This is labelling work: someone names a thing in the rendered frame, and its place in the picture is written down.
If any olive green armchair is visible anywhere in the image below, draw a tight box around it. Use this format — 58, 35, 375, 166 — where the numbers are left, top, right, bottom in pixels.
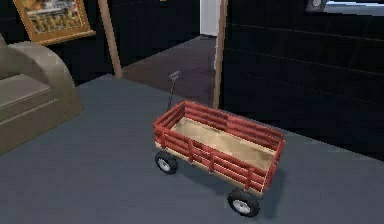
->
0, 33, 84, 156

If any grey wall fixture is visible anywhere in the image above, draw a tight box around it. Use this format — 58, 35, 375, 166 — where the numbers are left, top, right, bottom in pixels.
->
305, 0, 328, 14

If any gold framed wall picture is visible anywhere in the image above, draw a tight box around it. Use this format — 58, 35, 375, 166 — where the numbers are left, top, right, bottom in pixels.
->
12, 0, 97, 46

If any red wooden toy wagon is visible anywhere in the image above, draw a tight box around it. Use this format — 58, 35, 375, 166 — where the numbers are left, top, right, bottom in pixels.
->
152, 70, 287, 219

